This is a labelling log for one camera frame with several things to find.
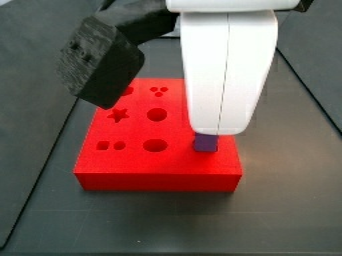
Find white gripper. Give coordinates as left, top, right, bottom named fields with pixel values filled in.
left=165, top=0, right=300, bottom=135

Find purple rectangular peg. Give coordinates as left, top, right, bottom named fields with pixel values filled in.
left=193, top=133, right=217, bottom=152

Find red shape sorter block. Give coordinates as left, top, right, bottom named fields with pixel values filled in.
left=73, top=78, right=241, bottom=192

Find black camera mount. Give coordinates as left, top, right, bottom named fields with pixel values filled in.
left=57, top=0, right=177, bottom=109

